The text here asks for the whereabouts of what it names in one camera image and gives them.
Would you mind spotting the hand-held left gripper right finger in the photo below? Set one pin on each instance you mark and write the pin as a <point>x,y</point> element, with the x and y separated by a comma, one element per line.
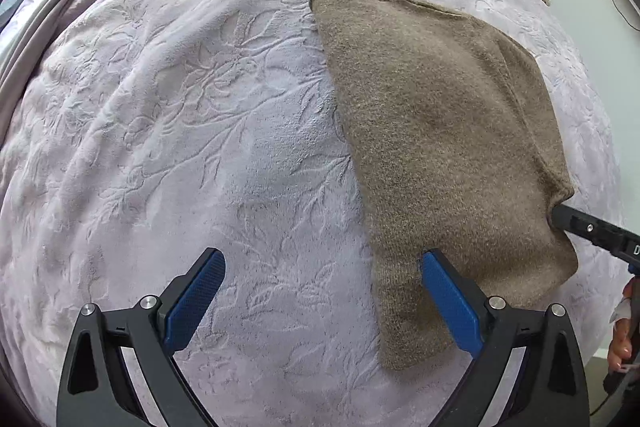
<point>452,302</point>

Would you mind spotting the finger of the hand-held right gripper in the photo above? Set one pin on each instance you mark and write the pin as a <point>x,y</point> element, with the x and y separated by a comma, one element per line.
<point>580,222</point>

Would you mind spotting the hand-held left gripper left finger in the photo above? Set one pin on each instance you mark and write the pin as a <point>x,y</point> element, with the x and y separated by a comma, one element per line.
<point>197,297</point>

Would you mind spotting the brown knit sweater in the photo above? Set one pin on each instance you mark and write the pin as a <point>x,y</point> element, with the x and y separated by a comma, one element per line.
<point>440,132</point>

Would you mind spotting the person's right hand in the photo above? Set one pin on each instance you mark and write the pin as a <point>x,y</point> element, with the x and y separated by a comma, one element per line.
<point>620,342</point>

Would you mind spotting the lavender embossed blanket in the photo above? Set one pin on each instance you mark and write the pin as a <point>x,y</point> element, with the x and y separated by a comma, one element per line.
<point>175,132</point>

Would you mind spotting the grey bedding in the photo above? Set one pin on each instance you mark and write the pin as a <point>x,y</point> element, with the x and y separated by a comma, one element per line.
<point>50,7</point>

